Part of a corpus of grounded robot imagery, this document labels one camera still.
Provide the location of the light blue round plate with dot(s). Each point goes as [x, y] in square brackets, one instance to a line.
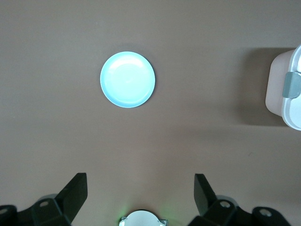
[127, 80]

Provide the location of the pink storage box white lid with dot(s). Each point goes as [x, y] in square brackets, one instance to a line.
[275, 89]

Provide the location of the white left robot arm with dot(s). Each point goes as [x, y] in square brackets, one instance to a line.
[143, 219]

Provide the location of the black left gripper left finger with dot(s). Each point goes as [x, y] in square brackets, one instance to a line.
[58, 209]

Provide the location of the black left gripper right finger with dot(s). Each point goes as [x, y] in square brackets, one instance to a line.
[211, 209]

